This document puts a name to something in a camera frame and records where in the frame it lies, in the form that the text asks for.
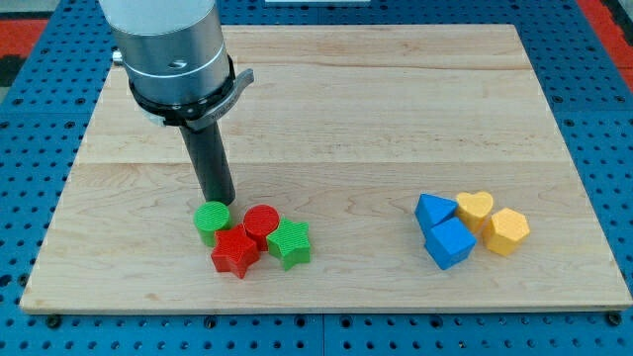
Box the wooden board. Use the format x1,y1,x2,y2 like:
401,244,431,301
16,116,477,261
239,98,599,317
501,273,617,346
21,25,632,315

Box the green star block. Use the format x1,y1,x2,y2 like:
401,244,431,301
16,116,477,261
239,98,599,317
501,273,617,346
266,218,312,271

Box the red cylinder block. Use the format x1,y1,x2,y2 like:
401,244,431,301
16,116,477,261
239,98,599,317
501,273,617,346
243,205,280,251

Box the black cylindrical pointer tool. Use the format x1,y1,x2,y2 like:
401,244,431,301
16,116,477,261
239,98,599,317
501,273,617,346
180,124,235,206

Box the red star block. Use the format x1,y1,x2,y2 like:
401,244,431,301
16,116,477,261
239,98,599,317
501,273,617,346
211,223,260,279

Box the green cylinder block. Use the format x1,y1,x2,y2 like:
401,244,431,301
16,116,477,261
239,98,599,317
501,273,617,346
193,201,231,247

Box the blue triangle block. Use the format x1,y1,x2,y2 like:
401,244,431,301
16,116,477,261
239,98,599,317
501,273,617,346
414,193,458,236

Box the blue cube block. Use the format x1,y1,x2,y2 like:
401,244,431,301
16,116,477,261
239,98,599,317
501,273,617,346
425,218,477,270

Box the yellow heart block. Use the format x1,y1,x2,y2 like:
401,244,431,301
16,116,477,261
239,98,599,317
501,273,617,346
455,191,495,234

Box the yellow hexagon block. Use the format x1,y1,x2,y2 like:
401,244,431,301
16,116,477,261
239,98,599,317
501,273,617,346
482,208,530,256

